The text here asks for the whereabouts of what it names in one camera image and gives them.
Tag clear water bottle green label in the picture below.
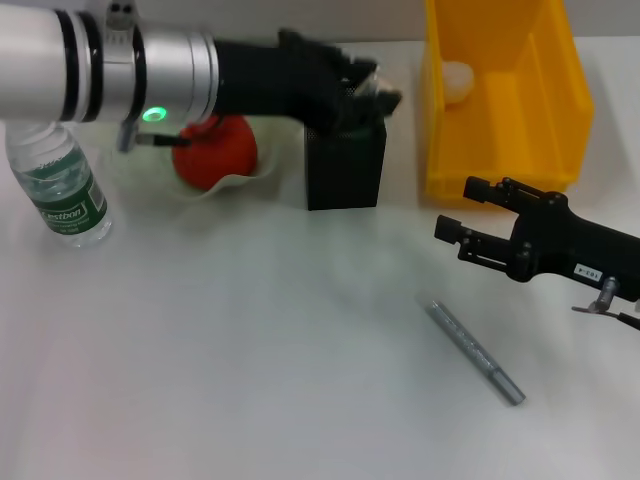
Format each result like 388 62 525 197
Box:
3 122 114 250

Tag red-orange fruit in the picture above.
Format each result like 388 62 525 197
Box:
171 113 261 192

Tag right gripper cable with plug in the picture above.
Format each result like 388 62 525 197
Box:
570 277 640 332

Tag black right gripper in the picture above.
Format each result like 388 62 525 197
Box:
433 174 640 302

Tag pale green glass fruit plate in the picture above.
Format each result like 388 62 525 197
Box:
97 117 281 204

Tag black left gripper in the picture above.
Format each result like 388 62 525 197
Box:
213 28 405 137

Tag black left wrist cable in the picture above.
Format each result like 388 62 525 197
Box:
116 115 224 153

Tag grey pen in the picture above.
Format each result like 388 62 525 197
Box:
425 298 527 408

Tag white paper ball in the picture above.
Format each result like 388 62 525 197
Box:
441 60 476 106

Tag black mesh pen holder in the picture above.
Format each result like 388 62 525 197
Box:
303 74 391 212

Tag yellow plastic bin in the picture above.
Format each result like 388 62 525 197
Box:
419 0 598 210

